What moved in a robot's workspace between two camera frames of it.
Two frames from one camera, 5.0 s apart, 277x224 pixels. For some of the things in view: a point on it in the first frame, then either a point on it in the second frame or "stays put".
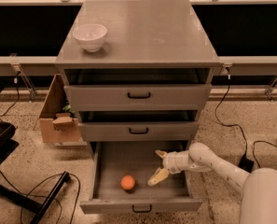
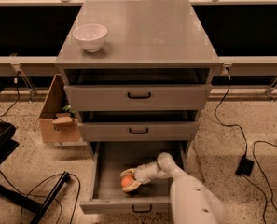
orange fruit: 128,182 stays put
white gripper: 169,163 to 141,175
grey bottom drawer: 112,161 stays put
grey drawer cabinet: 149,80 stays put
